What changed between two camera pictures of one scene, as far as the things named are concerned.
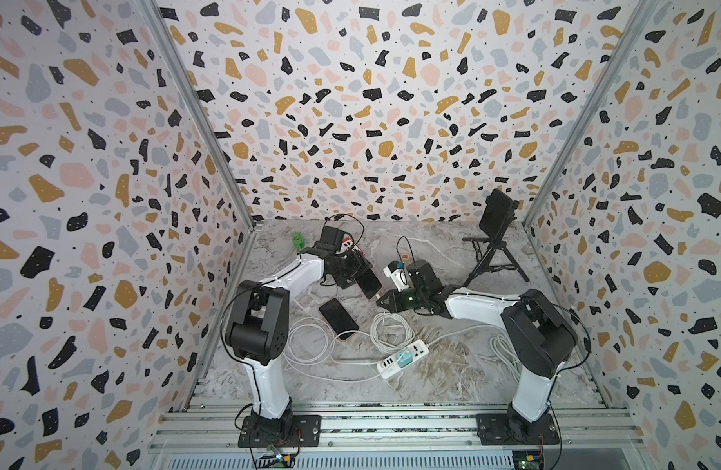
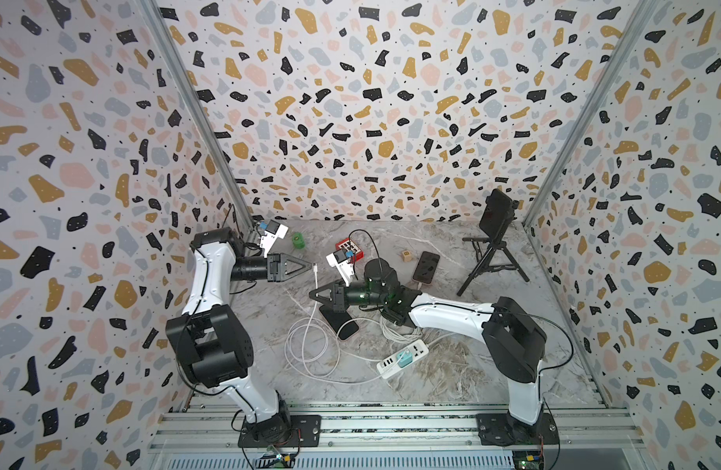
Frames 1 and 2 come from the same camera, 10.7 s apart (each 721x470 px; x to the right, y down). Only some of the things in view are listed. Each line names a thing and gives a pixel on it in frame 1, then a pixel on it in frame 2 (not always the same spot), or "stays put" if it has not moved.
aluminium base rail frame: [401, 435] stays put
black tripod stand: [493, 257] stays put
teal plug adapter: [405, 357] stays put
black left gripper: [359, 263] → [277, 264]
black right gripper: [393, 302] → [340, 296]
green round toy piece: [298, 240] stays put
